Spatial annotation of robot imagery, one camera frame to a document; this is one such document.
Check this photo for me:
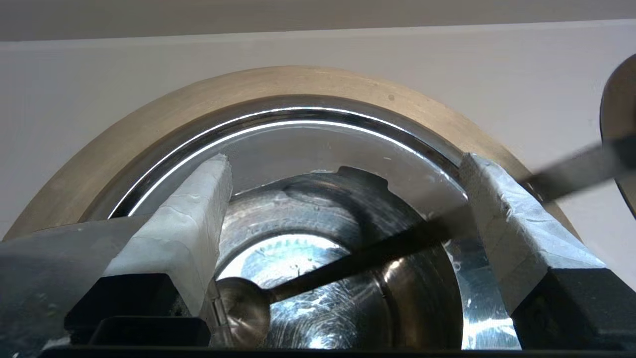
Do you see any white-taped black left gripper left finger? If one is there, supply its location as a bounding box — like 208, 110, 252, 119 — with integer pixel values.
65, 154, 234, 347

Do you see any white-taped black left gripper right finger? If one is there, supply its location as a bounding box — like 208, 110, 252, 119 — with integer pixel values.
460, 153, 636, 351

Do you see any steel ladle hooked handle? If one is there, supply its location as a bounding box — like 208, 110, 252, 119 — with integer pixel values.
216, 142, 636, 349

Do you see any hinged steel lid black knob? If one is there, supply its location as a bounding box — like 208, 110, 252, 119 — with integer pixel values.
0, 94, 522, 358

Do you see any steel soup pot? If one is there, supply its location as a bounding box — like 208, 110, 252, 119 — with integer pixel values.
216, 167, 465, 350

